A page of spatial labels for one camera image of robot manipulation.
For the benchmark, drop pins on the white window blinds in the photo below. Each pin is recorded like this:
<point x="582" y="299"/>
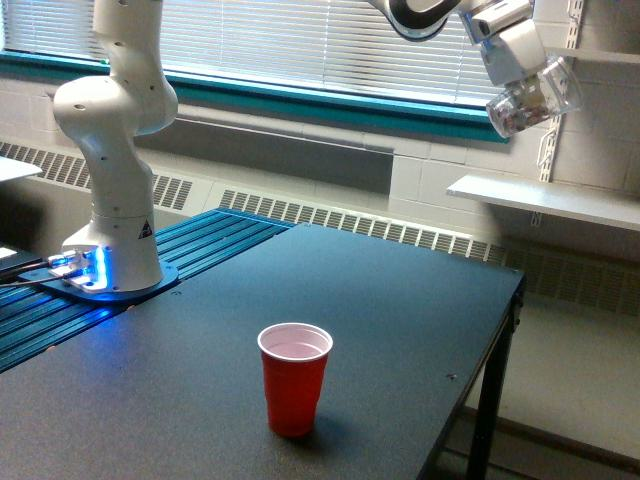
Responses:
<point x="331" y="45"/>

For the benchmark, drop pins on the white wall shelf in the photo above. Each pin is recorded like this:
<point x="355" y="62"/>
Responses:
<point x="577" y="203"/>

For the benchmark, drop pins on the clear plastic cup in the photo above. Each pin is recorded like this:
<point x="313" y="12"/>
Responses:
<point x="524" y="104"/>

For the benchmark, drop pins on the blue ribbed mounting rail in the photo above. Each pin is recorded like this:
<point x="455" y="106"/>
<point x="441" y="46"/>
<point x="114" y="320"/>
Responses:
<point x="34" y="319"/>

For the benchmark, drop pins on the black table leg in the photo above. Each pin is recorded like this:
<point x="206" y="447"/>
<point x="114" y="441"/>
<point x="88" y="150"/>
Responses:
<point x="491" y="391"/>

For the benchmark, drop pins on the upper white shelf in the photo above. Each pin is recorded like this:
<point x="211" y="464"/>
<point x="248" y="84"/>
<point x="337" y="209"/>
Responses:
<point x="595" y="55"/>

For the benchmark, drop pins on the white baseboard radiator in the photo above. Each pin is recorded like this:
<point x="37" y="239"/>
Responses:
<point x="567" y="278"/>

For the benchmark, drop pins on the white shelf bracket rail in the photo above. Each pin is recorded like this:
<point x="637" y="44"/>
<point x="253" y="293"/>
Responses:
<point x="565" y="92"/>

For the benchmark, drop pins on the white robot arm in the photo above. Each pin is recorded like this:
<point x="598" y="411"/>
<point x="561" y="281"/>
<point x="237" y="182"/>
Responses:
<point x="116" y="252"/>

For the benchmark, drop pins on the red plastic cup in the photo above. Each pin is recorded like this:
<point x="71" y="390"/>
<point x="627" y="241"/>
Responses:
<point x="294" y="357"/>

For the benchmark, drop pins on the white side table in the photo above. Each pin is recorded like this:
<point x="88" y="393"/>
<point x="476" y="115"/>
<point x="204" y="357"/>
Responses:
<point x="12" y="169"/>

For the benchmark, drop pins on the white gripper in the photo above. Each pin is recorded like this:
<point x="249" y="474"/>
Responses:
<point x="506" y="35"/>

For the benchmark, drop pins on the teal window sill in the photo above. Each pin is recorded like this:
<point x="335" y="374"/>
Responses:
<point x="469" y="123"/>

